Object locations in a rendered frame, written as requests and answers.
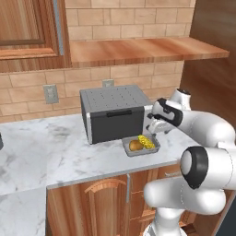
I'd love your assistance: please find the grey wall cupboard handle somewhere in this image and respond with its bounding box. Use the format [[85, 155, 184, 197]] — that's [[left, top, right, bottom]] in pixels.
[[52, 0, 65, 56]]

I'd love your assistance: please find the grey base cupboard handle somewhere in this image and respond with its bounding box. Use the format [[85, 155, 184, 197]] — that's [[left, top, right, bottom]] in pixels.
[[124, 181, 132, 204]]

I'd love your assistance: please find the dark grey toaster oven door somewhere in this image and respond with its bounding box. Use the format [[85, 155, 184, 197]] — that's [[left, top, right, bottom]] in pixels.
[[90, 105, 146, 145]]

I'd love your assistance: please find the yellow corn cob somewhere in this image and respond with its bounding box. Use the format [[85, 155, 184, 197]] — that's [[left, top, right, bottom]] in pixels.
[[137, 134, 157, 150]]

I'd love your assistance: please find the wooden drawer front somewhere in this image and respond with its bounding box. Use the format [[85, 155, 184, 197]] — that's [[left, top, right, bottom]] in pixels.
[[129, 163, 183, 194]]

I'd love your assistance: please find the grey toaster oven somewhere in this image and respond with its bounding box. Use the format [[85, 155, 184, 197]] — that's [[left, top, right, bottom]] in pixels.
[[79, 84, 154, 146]]

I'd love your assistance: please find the wooden wall shelf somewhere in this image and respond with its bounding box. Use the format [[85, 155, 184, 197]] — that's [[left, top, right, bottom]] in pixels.
[[69, 37, 230, 69]]

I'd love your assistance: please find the wooden base cupboard door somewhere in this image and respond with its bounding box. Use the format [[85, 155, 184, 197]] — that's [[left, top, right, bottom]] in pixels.
[[46, 174, 132, 236]]

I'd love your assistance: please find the black toaster oven handle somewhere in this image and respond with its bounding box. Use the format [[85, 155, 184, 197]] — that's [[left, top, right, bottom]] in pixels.
[[106, 109, 134, 118]]

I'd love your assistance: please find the grey tupperware container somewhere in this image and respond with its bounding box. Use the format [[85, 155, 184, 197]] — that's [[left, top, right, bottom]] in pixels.
[[121, 134, 161, 158]]

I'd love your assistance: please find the tall wooden cupboard panel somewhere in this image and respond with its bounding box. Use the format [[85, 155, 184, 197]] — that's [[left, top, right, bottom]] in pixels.
[[179, 0, 236, 130]]

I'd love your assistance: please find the dark grey tall appliance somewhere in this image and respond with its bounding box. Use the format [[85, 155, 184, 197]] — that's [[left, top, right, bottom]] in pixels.
[[214, 198, 236, 236]]

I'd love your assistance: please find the grey wall outlet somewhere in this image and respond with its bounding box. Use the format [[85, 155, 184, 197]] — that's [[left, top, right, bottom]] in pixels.
[[42, 84, 60, 105], [101, 78, 115, 89]]

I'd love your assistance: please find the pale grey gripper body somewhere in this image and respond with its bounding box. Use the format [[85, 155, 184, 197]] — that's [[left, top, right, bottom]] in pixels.
[[146, 120, 173, 135]]

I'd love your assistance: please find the brown potato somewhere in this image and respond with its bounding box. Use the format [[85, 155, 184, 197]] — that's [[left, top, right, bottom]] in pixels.
[[128, 139, 145, 152]]

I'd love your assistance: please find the wooden wall cupboard door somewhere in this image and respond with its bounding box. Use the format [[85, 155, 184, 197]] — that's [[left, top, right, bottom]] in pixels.
[[0, 0, 73, 74]]

